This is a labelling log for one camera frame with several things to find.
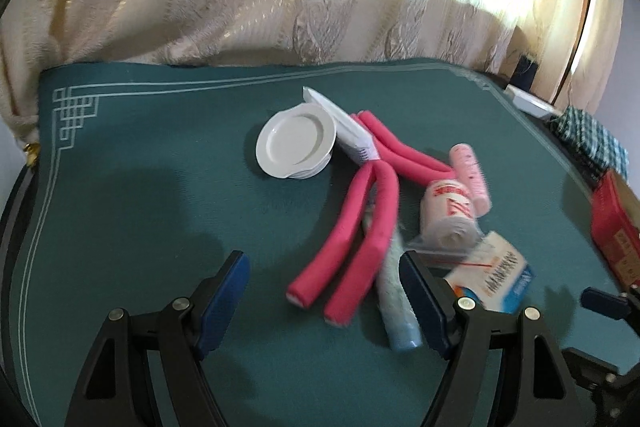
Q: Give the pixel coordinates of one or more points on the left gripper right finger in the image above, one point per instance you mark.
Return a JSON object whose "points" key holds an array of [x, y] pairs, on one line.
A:
{"points": [[534, 386]]}

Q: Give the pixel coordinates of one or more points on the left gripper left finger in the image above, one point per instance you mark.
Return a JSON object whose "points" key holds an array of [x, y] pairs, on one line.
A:
{"points": [[115, 388]]}

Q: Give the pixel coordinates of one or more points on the blue white medicine box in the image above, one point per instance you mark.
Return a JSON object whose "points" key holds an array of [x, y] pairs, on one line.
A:
{"points": [[495, 274]]}

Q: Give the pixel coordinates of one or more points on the light blue glitter tube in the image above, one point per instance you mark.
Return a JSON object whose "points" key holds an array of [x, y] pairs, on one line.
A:
{"points": [[401, 326]]}

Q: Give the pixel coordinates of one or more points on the clear tape dispenser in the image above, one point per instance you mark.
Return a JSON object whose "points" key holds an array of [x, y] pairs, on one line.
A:
{"points": [[448, 226]]}

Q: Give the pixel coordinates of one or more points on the pink foam curler rod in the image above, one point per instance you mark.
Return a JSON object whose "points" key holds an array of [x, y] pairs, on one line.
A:
{"points": [[406, 160], [356, 246]]}

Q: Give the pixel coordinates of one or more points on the red tin box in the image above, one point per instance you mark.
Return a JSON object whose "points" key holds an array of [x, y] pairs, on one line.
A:
{"points": [[615, 227]]}

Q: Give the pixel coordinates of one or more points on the green table mat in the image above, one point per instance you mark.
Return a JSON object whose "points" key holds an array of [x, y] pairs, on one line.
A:
{"points": [[148, 180]]}

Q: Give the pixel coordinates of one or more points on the small pink hair roller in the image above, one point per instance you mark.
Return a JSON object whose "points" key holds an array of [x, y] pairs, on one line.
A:
{"points": [[467, 167]]}

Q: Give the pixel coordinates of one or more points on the plaid folded cloth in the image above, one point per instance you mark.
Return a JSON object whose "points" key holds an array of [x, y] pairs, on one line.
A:
{"points": [[590, 144]]}

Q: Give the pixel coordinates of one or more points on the white power strip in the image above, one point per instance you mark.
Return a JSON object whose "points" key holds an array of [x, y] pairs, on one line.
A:
{"points": [[530, 104]]}

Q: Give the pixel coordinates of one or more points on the white round lid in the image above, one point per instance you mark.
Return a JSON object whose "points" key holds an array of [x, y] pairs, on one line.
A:
{"points": [[296, 143]]}

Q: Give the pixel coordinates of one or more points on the white tube sachet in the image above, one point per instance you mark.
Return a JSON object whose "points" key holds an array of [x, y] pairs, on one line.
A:
{"points": [[356, 141]]}

